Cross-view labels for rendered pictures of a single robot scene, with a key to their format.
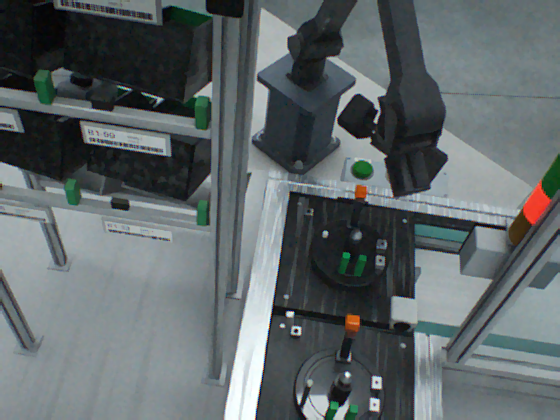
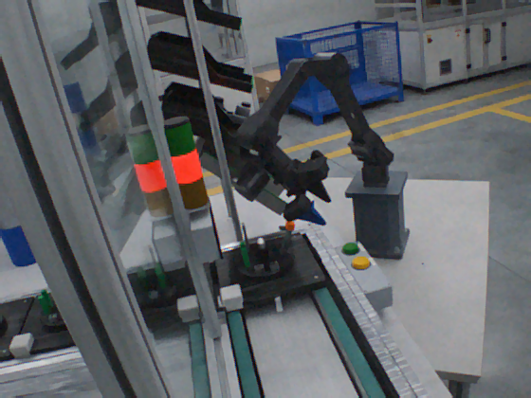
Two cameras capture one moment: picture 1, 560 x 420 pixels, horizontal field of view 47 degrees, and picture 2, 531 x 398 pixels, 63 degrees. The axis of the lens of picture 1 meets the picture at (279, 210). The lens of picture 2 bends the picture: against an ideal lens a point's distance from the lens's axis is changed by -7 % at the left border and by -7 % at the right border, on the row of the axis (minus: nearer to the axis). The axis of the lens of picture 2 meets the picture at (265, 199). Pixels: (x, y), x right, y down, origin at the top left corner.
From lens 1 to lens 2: 1.27 m
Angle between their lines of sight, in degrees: 66
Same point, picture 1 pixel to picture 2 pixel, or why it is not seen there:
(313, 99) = (357, 189)
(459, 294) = (286, 339)
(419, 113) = (244, 130)
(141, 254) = (249, 232)
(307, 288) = (231, 259)
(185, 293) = not seen: hidden behind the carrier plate
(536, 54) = not seen: outside the picture
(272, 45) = (460, 204)
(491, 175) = (463, 342)
